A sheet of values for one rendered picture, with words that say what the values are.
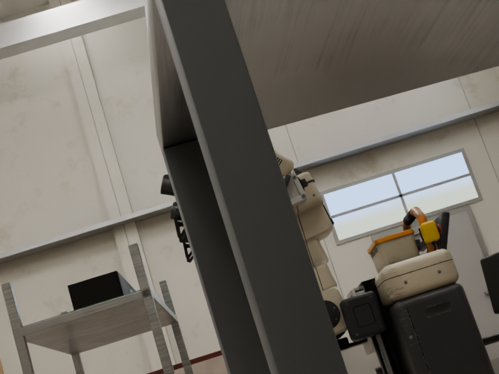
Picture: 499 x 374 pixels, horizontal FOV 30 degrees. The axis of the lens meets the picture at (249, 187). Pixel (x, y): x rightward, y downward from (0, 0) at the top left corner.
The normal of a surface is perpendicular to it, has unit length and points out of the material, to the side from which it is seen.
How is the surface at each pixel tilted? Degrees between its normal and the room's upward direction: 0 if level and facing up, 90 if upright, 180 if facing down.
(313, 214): 90
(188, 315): 90
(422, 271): 90
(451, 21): 180
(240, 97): 90
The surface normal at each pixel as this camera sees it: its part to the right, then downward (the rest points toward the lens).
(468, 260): -0.02, -0.23
